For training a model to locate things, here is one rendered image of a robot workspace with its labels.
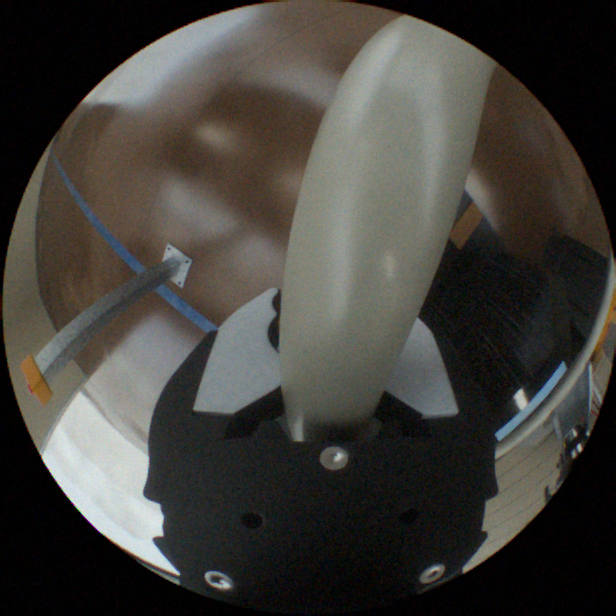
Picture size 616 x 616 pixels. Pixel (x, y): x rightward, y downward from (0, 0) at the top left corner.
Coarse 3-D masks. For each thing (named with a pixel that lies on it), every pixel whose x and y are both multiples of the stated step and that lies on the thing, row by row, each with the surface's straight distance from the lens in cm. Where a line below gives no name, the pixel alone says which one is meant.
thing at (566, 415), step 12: (588, 360) 46; (588, 372) 47; (576, 384) 55; (588, 384) 53; (576, 396) 60; (588, 396) 59; (564, 408) 58; (576, 408) 67; (588, 408) 66; (552, 420) 45; (564, 420) 64; (576, 420) 77; (588, 420) 77; (564, 432) 74; (564, 456) 88
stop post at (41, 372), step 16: (176, 256) 130; (144, 272) 115; (160, 272) 118; (176, 272) 131; (128, 288) 105; (144, 288) 109; (96, 304) 97; (112, 304) 97; (128, 304) 105; (80, 320) 93; (96, 320) 92; (112, 320) 101; (64, 336) 90; (80, 336) 89; (48, 352) 89; (64, 352) 87; (32, 368) 87; (48, 368) 86; (32, 384) 84; (48, 384) 90; (48, 400) 92
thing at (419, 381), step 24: (432, 336) 9; (408, 360) 8; (432, 360) 8; (408, 384) 7; (432, 384) 7; (384, 408) 7; (408, 408) 7; (432, 408) 7; (456, 408) 7; (408, 432) 7
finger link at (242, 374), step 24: (240, 312) 10; (264, 312) 10; (216, 336) 9; (240, 336) 8; (264, 336) 8; (216, 360) 8; (240, 360) 7; (264, 360) 7; (216, 384) 7; (240, 384) 7; (264, 384) 7; (216, 408) 6; (240, 408) 6; (264, 408) 7
